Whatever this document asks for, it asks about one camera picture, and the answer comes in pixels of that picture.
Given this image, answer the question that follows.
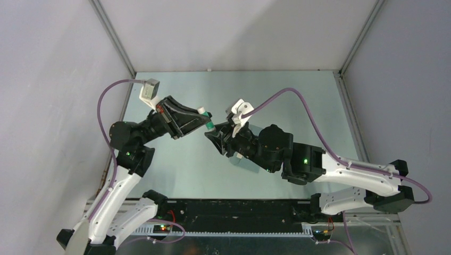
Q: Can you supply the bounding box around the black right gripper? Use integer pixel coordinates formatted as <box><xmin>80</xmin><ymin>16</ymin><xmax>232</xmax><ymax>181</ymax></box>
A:
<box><xmin>205</xmin><ymin>120</ymin><xmax>276</xmax><ymax>173</ymax></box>

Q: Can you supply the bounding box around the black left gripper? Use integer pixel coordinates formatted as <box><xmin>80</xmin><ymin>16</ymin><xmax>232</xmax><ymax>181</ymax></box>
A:
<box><xmin>137</xmin><ymin>96</ymin><xmax>211</xmax><ymax>146</ymax></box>

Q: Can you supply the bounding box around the green white glue stick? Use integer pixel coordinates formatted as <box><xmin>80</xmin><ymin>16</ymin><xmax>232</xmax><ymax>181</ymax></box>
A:
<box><xmin>197</xmin><ymin>106</ymin><xmax>215</xmax><ymax>131</ymax></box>

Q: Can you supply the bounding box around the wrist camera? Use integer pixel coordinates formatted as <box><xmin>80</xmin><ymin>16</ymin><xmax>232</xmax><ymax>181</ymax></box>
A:
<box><xmin>139</xmin><ymin>79</ymin><xmax>160</xmax><ymax>110</ymax></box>
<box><xmin>225</xmin><ymin>99</ymin><xmax>254</xmax><ymax>138</ymax></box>

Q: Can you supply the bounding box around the aluminium frame rail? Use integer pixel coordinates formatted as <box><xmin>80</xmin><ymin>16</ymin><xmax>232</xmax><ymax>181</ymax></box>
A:
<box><xmin>81</xmin><ymin>199</ymin><xmax>401</xmax><ymax>237</ymax></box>

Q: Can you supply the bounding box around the controller board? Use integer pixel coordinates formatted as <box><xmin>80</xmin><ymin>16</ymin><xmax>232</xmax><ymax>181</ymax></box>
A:
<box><xmin>153</xmin><ymin>224</ymin><xmax>172</xmax><ymax>234</ymax></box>
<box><xmin>312</xmin><ymin>229</ymin><xmax>333</xmax><ymax>242</ymax></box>

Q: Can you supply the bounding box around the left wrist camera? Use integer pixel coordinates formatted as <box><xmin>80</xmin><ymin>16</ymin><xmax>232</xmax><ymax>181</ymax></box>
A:
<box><xmin>139</xmin><ymin>79</ymin><xmax>160</xmax><ymax>110</ymax></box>

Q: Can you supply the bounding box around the left controller board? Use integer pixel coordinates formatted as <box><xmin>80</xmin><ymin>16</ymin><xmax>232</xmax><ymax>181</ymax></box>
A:
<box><xmin>153</xmin><ymin>224</ymin><xmax>172</xmax><ymax>234</ymax></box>

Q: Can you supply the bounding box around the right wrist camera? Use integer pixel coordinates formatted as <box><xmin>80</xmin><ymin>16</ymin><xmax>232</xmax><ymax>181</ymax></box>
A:
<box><xmin>225</xmin><ymin>99</ymin><xmax>254</xmax><ymax>138</ymax></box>

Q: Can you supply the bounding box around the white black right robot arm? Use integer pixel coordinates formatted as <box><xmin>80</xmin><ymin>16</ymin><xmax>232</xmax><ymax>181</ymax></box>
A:
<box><xmin>204</xmin><ymin>123</ymin><xmax>415</xmax><ymax>222</ymax></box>

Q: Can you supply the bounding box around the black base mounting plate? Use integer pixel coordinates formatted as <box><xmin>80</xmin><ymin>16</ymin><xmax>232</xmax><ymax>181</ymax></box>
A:
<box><xmin>155</xmin><ymin>198</ymin><xmax>343</xmax><ymax>234</ymax></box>

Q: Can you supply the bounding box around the right controller board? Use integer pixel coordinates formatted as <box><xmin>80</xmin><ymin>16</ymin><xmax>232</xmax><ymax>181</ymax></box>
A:
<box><xmin>312</xmin><ymin>229</ymin><xmax>333</xmax><ymax>242</ymax></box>

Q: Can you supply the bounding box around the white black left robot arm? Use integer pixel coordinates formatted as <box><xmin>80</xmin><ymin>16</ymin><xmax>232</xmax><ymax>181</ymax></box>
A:
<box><xmin>56</xmin><ymin>96</ymin><xmax>212</xmax><ymax>254</ymax></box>

